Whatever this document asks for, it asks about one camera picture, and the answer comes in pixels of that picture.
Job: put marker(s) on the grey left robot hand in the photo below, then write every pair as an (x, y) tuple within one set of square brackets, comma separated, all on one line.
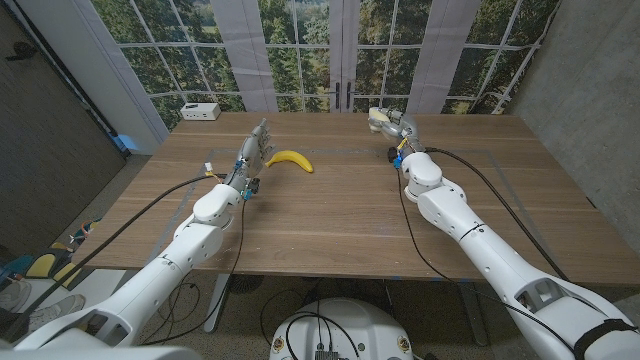
[(255, 150)]

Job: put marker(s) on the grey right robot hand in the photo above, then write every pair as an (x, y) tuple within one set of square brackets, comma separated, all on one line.
[(402, 127)]

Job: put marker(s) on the pale yellow sponge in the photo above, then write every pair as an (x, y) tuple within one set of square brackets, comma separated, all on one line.
[(377, 117)]

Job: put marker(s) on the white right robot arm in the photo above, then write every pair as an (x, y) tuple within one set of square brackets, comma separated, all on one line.
[(450, 210)]

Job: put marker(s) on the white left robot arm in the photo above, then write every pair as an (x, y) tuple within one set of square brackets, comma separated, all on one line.
[(195, 240)]

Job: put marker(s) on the yellow toy banana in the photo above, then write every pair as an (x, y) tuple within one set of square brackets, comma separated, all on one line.
[(295, 158)]

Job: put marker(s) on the white power box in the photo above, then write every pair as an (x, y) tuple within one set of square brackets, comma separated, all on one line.
[(200, 111)]

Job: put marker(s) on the printed window backdrop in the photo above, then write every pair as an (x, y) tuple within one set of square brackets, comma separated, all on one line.
[(300, 50)]

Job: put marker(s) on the grey table leg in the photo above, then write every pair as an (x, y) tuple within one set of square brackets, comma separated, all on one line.
[(217, 300), (475, 315)]

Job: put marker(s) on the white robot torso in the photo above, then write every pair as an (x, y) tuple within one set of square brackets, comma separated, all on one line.
[(340, 330)]

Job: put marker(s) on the yellow teal slipper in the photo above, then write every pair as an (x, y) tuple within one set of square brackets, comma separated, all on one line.
[(41, 265), (65, 274)]

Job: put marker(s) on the grey shoe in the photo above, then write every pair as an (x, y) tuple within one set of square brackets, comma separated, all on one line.
[(57, 307), (14, 295)]

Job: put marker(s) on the dark perforated wall panel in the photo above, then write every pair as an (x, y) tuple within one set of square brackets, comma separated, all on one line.
[(45, 150)]

